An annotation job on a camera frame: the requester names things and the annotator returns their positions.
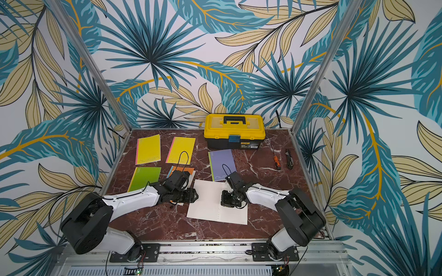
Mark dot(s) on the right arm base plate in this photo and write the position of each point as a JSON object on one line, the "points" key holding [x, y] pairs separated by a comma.
{"points": [[265, 252]]}

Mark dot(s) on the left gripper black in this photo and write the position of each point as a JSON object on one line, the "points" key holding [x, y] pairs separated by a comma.
{"points": [[190, 196]]}

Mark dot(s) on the yellow black toolbox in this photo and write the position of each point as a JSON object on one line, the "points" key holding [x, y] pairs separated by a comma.
{"points": [[235, 132]]}

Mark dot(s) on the yellow cover notebook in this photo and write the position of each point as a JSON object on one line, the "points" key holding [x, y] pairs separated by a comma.
{"points": [[181, 150], [148, 150]]}

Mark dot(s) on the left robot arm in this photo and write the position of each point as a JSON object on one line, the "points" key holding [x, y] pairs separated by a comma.
{"points": [[87, 226]]}

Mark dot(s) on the aluminium front rail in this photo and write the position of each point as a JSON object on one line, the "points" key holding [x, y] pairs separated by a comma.
{"points": [[211, 258]]}

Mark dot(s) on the orange handle screwdriver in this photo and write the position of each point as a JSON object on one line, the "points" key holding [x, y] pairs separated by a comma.
{"points": [[276, 160]]}

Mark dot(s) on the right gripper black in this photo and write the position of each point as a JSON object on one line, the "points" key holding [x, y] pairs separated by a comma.
{"points": [[228, 197]]}

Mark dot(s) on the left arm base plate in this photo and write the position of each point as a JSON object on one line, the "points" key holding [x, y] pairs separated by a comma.
{"points": [[145, 252]]}

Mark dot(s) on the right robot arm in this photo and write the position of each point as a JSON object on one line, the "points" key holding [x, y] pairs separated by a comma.
{"points": [[301, 219]]}

